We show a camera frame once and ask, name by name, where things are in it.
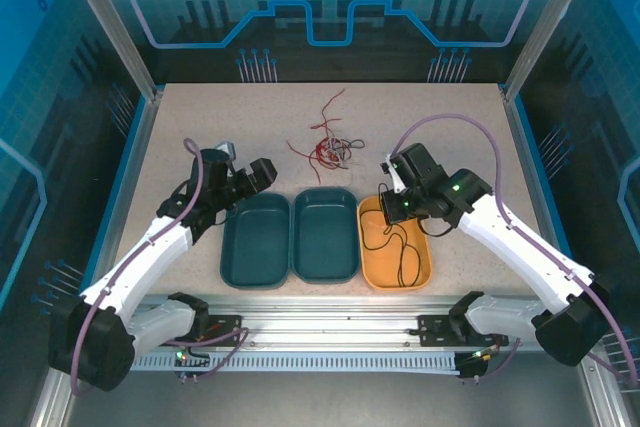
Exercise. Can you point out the aluminium side rail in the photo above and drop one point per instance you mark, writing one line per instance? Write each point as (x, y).
(530, 162)
(132, 157)

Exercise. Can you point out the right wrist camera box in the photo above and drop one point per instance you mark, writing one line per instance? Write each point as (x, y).
(395, 177)

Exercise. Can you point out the orange plastic tray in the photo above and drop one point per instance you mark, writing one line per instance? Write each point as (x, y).
(380, 227)

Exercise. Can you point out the teal plastic tray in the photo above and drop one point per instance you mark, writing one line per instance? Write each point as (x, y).
(255, 247)
(325, 232)

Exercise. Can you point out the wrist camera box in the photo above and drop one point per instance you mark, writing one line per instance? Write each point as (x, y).
(225, 149)
(395, 177)

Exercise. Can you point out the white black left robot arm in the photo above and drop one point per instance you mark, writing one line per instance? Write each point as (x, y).
(150, 252)

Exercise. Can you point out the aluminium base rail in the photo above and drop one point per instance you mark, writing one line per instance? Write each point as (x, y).
(325, 322)

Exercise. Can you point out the aluminium frame post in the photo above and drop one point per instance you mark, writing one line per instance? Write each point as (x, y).
(110, 22)
(550, 22)

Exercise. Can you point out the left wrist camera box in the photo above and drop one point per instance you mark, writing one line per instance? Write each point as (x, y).
(225, 149)

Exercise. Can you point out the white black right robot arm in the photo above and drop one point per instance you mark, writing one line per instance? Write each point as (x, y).
(510, 242)

